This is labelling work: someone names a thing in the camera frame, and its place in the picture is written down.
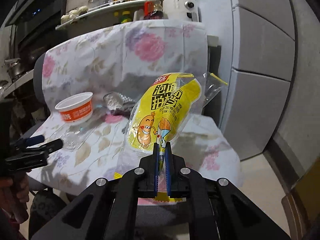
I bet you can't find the yellow sausage snack wrapper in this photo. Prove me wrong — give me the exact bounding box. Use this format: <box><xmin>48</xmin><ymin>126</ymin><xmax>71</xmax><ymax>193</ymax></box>
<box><xmin>114</xmin><ymin>73</ymin><xmax>202</xmax><ymax>206</ymax></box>

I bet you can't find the orange white paper cup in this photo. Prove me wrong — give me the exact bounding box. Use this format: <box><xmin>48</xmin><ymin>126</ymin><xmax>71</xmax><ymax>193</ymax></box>
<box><xmin>55</xmin><ymin>92</ymin><xmax>93</xmax><ymax>125</ymax></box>

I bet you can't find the metal kitchen shelf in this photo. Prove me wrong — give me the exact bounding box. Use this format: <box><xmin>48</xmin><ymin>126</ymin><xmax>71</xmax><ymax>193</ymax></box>
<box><xmin>55</xmin><ymin>0</ymin><xmax>146</xmax><ymax>30</ymax></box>

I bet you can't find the person's left hand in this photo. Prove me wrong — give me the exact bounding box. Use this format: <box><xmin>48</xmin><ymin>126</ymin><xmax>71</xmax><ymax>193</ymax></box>
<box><xmin>0</xmin><ymin>173</ymin><xmax>29</xmax><ymax>208</ymax></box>

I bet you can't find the metal cooking pot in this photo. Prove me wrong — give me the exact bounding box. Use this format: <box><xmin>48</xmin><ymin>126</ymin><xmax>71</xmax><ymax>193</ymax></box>
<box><xmin>4</xmin><ymin>58</ymin><xmax>27</xmax><ymax>80</ymax></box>

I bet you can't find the floral cloth chair cover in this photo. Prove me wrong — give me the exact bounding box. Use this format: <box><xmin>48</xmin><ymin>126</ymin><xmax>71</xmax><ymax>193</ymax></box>
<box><xmin>29</xmin><ymin>20</ymin><xmax>243</xmax><ymax>195</ymax></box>

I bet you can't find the dark soy sauce bottle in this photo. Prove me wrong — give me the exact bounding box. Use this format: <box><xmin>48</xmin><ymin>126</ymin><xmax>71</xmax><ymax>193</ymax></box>
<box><xmin>144</xmin><ymin>0</ymin><xmax>164</xmax><ymax>20</ymax></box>

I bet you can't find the white rice cooker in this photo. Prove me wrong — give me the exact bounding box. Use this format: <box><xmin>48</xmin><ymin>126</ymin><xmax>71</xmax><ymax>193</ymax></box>
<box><xmin>163</xmin><ymin>0</ymin><xmax>199</xmax><ymax>22</ymax></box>

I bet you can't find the black range hood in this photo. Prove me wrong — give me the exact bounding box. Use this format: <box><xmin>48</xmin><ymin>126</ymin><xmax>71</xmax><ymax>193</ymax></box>
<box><xmin>4</xmin><ymin>0</ymin><xmax>67</xmax><ymax>64</ymax></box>

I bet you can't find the grey refrigerator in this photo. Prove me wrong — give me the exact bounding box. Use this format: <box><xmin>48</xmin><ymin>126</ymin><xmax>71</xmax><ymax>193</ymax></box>
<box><xmin>196</xmin><ymin>0</ymin><xmax>296</xmax><ymax>159</ymax></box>

